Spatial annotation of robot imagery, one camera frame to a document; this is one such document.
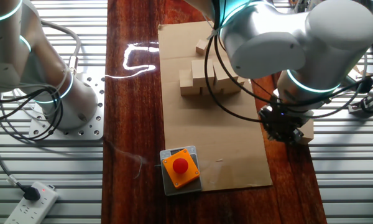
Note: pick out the black power plug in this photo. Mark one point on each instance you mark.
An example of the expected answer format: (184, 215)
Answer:
(32, 193)

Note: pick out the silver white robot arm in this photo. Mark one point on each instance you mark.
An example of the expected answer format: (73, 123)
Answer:
(338, 31)

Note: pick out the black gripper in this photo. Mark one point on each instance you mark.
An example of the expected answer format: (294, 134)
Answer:
(279, 116)

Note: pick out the white power strip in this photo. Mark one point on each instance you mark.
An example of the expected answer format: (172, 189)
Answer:
(34, 211)

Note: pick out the brown cardboard sheet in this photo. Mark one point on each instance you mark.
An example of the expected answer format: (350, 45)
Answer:
(223, 161)

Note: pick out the metal camera stand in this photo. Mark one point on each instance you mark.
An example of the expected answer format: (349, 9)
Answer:
(360, 109)

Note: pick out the reddish wood grain board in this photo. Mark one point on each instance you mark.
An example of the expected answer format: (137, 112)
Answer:
(130, 124)

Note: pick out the silver robot mounting plate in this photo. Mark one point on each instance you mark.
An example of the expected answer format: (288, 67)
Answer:
(93, 93)

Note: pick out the large wooden cube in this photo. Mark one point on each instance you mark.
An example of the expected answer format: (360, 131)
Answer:
(307, 133)
(200, 72)
(186, 87)
(216, 91)
(223, 77)
(236, 89)

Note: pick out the medium wooden cube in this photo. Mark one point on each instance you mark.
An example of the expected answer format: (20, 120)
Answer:
(200, 47)
(353, 70)
(363, 74)

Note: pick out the orange emergency stop button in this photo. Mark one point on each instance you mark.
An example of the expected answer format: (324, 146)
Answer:
(180, 166)

